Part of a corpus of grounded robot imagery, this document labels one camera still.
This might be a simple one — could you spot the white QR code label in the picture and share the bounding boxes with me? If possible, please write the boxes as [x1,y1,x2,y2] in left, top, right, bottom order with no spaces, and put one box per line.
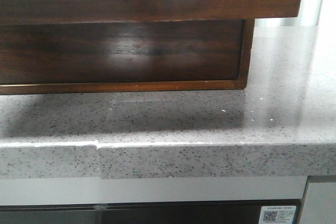
[259,206,297,224]

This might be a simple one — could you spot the dark wooden drawer cabinet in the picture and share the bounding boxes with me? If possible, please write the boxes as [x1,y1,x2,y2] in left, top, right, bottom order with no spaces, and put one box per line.
[1,19,255,95]

